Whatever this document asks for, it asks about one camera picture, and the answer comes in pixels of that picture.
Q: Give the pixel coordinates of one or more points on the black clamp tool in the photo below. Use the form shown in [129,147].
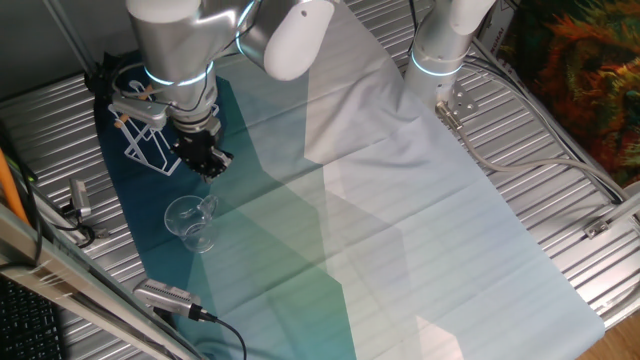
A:
[101,233]

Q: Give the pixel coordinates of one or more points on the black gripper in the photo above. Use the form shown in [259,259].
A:
[195,147]

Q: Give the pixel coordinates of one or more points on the orange green patterned fabric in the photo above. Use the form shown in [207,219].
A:
[575,60]

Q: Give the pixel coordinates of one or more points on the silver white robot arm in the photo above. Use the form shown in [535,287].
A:
[170,45]

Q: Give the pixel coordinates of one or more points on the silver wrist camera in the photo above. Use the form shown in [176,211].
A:
[140,111]

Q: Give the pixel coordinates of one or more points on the black keyboard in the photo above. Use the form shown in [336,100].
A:
[25,325]

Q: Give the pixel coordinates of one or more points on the teal white gradient tablecloth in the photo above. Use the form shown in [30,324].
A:
[375,225]

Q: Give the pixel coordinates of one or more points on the orange tube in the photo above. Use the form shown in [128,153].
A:
[10,187]

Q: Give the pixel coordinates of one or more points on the aluminium frame rail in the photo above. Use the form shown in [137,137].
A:
[75,280]

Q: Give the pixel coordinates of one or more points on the grey metal frame pole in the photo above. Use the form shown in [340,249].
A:
[71,37]

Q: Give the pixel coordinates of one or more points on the clear plastic cup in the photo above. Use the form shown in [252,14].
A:
[192,225]

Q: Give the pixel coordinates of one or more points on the small metal table bracket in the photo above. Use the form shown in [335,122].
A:
[597,228]

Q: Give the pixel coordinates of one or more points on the cardboard box red print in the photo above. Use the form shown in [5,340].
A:
[495,30]

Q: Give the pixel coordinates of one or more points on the white metal bar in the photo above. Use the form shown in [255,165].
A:
[625,210]

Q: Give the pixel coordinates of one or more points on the silver exterior camera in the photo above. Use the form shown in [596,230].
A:
[80,197]
[165,297]

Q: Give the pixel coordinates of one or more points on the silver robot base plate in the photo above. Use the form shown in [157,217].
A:
[462,100]

